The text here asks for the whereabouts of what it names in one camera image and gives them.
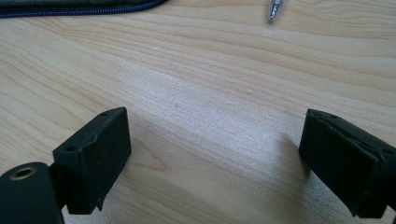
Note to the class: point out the silver ballpoint pen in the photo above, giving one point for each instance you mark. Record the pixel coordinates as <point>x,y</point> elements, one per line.
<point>275,10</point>

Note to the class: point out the dark grey zipper pencil case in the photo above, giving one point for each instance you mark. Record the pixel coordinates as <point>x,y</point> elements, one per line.
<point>62,4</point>

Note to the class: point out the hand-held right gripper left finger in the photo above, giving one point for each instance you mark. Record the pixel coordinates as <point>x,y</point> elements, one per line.
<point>93,161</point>

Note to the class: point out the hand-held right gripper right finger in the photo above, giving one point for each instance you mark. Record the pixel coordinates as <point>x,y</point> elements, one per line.
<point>342,161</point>

